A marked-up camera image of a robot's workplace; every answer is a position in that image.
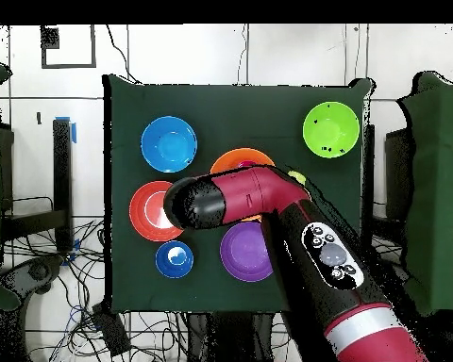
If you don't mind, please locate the purple plastic bowl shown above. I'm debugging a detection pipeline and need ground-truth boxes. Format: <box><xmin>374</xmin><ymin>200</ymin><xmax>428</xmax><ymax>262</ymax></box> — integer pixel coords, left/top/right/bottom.
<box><xmin>219</xmin><ymin>221</ymin><xmax>275</xmax><ymax>283</ymax></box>

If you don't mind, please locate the red plastic bowl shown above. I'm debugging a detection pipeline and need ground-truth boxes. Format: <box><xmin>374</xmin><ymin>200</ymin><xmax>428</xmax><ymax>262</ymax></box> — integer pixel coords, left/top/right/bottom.
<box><xmin>128</xmin><ymin>180</ymin><xmax>185</xmax><ymax>243</ymax></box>

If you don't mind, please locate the black square floor frame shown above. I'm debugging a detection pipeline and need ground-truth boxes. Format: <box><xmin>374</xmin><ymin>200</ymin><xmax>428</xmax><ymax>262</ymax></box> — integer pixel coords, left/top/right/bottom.
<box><xmin>40</xmin><ymin>25</ymin><xmax>98</xmax><ymax>70</ymax></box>

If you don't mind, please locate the large orange plastic bowl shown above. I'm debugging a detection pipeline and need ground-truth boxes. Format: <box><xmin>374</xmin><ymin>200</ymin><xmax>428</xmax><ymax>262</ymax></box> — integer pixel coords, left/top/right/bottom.
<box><xmin>210</xmin><ymin>147</ymin><xmax>277</xmax><ymax>175</ymax></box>

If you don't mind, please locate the green plastic bowl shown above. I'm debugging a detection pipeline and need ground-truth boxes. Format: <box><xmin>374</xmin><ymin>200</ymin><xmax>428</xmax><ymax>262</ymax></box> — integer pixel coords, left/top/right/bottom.
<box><xmin>302</xmin><ymin>101</ymin><xmax>361</xmax><ymax>159</ymax></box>

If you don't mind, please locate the thin black floor cable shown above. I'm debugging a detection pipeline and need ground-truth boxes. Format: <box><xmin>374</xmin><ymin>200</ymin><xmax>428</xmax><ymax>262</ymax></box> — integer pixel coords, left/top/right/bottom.
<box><xmin>105</xmin><ymin>25</ymin><xmax>142</xmax><ymax>85</ymax></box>
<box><xmin>236</xmin><ymin>25</ymin><xmax>249</xmax><ymax>85</ymax></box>

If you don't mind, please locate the small dark blue bowl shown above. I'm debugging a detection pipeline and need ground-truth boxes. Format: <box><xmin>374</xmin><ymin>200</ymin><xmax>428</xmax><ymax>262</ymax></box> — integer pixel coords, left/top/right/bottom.
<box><xmin>155</xmin><ymin>239</ymin><xmax>194</xmax><ymax>279</ymax></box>

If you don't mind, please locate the pale yellow ribbed cup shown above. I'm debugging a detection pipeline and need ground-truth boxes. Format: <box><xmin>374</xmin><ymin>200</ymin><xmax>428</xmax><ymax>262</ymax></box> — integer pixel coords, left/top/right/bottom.
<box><xmin>287</xmin><ymin>170</ymin><xmax>308</xmax><ymax>187</ymax></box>

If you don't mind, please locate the dark green table cloth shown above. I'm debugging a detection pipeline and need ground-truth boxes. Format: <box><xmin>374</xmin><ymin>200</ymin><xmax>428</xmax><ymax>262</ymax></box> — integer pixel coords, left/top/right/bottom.
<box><xmin>102</xmin><ymin>74</ymin><xmax>375</xmax><ymax>316</ymax></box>

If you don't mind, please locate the black metal stand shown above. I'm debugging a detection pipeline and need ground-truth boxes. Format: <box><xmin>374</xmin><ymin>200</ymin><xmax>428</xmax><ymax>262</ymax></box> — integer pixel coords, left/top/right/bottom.
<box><xmin>0</xmin><ymin>117</ymin><xmax>75</xmax><ymax>254</ymax></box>

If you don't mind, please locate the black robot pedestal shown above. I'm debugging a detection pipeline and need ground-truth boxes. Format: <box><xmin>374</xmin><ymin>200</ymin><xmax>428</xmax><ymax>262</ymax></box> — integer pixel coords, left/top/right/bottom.
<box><xmin>188</xmin><ymin>312</ymin><xmax>275</xmax><ymax>362</ymax></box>

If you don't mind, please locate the black power box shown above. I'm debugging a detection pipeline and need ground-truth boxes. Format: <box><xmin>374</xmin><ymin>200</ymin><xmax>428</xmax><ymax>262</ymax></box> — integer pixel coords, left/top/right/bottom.
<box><xmin>92</xmin><ymin>303</ymin><xmax>131</xmax><ymax>357</ymax></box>

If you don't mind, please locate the light blue plastic bowl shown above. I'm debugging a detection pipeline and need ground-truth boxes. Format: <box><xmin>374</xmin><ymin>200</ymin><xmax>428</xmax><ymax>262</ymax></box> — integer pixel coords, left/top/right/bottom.
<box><xmin>140</xmin><ymin>115</ymin><xmax>198</xmax><ymax>173</ymax></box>

